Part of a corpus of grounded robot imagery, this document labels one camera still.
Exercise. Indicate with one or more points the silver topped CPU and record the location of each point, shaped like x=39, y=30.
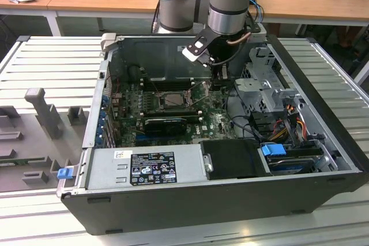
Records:
x=174, y=100

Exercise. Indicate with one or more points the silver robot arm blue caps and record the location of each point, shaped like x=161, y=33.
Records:
x=178, y=7

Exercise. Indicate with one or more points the black RAM slot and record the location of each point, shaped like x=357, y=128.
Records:
x=173, y=111
x=191, y=117
x=173, y=86
x=173, y=114
x=173, y=81

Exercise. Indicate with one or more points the CPU socket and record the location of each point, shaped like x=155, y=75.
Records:
x=160, y=102

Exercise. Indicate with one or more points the silver metal drive cage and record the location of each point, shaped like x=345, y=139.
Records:
x=250, y=87

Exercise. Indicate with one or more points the green motherboard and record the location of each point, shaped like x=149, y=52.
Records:
x=213, y=119

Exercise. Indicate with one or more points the black graphics card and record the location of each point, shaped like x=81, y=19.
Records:
x=164, y=126

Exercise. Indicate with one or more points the black plastic shroud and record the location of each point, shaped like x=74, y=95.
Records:
x=230, y=159

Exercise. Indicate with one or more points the blue carrier hard disk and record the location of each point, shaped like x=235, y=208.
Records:
x=272, y=153

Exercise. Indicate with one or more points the silver power supply unit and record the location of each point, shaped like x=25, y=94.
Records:
x=109, y=171

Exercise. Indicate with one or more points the black grey PC case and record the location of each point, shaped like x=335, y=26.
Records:
x=173, y=214

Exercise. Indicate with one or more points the blue plastic latch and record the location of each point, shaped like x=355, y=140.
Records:
x=64, y=174

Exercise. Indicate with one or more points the grey parts rack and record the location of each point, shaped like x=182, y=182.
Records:
x=43, y=145

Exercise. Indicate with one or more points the green RAM stick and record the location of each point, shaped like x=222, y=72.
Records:
x=17, y=163

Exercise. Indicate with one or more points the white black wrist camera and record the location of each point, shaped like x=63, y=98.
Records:
x=198, y=45

